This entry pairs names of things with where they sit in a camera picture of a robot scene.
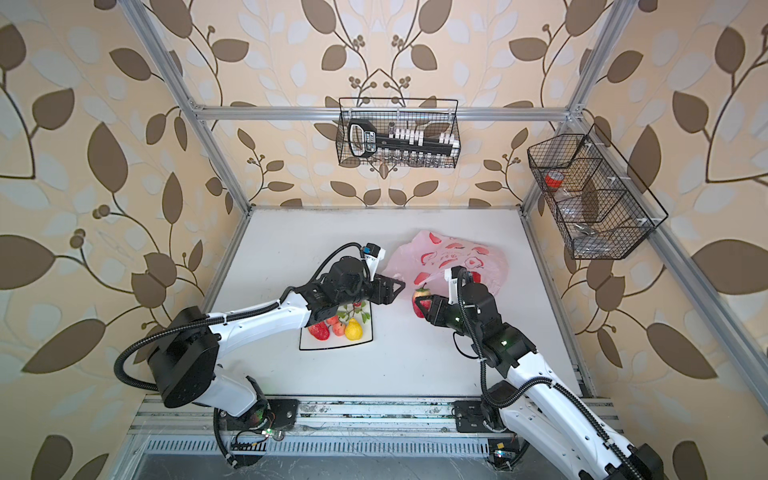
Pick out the back black wire basket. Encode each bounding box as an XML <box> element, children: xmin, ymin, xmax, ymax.
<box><xmin>335</xmin><ymin>96</ymin><xmax>462</xmax><ymax>169</ymax></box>

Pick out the pink plastic bag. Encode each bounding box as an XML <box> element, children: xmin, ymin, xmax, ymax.
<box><xmin>383</xmin><ymin>230</ymin><xmax>509</xmax><ymax>296</ymax></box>

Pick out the black wire basket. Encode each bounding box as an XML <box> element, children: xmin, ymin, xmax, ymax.
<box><xmin>527</xmin><ymin>125</ymin><xmax>668</xmax><ymax>260</ymax></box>
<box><xmin>335</xmin><ymin>96</ymin><xmax>462</xmax><ymax>169</ymax></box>

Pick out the black test tube rack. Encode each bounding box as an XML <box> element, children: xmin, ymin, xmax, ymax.
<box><xmin>346</xmin><ymin>119</ymin><xmax>461</xmax><ymax>163</ymax></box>

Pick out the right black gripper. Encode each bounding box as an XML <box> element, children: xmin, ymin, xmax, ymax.
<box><xmin>417</xmin><ymin>294</ymin><xmax>481</xmax><ymax>343</ymax></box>

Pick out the white square plate black rim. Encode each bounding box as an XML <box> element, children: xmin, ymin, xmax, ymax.
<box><xmin>299</xmin><ymin>313</ymin><xmax>374</xmax><ymax>351</ymax></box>

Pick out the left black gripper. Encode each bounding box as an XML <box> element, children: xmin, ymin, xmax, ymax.
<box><xmin>335</xmin><ymin>267</ymin><xmax>407</xmax><ymax>307</ymax></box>

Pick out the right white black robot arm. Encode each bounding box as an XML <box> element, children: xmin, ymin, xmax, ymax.
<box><xmin>424</xmin><ymin>267</ymin><xmax>665</xmax><ymax>479</ymax></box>

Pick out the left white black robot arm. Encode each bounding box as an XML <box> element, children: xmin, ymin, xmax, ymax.
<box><xmin>113</xmin><ymin>242</ymin><xmax>405</xmax><ymax>469</ymax></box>

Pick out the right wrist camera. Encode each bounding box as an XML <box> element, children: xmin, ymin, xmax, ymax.
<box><xmin>444</xmin><ymin>266</ymin><xmax>468</xmax><ymax>304</ymax></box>

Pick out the right black wire basket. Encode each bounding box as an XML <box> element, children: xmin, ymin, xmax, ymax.
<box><xmin>527</xmin><ymin>125</ymin><xmax>668</xmax><ymax>260</ymax></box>

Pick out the large fake strawberry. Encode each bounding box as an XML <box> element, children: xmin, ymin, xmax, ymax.
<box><xmin>308</xmin><ymin>322</ymin><xmax>330</xmax><ymax>341</ymax></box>

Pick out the clear bottle red cap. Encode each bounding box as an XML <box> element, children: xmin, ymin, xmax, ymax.
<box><xmin>545</xmin><ymin>171</ymin><xmax>597</xmax><ymax>236</ymax></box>

